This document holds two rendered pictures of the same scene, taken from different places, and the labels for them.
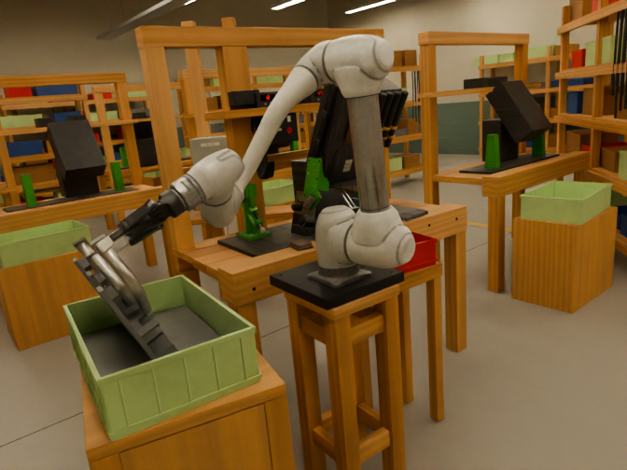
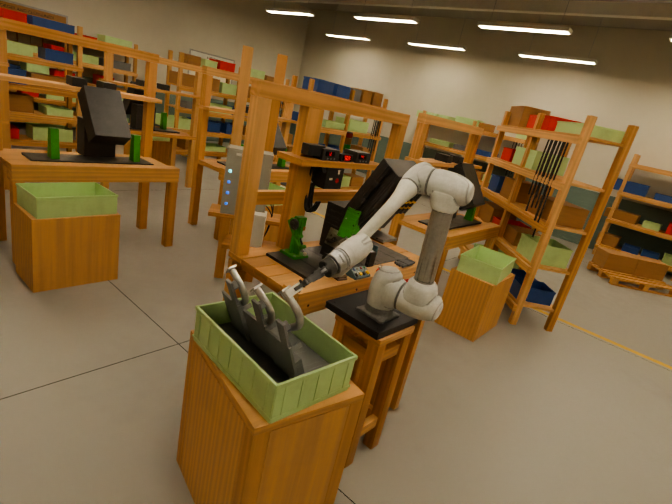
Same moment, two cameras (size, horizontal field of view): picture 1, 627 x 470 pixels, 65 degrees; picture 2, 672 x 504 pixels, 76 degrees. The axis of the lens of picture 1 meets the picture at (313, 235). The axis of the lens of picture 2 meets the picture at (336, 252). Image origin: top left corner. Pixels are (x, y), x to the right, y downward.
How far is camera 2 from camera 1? 0.87 m
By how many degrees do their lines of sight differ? 15
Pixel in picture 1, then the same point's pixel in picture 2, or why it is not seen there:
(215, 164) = (361, 247)
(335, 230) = (391, 286)
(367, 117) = (443, 226)
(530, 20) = (466, 95)
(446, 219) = not seen: hidden behind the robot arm
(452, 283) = not seen: hidden behind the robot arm
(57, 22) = not seen: outside the picture
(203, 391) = (321, 394)
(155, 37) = (268, 91)
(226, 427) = (327, 418)
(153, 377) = (302, 385)
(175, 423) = (304, 414)
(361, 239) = (411, 299)
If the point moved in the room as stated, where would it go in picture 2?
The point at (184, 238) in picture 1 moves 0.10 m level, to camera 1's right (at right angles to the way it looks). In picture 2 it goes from (243, 246) to (259, 248)
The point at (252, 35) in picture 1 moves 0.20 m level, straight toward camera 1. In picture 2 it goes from (330, 103) to (338, 105)
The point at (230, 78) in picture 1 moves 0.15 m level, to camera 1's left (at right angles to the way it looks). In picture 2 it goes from (307, 132) to (284, 127)
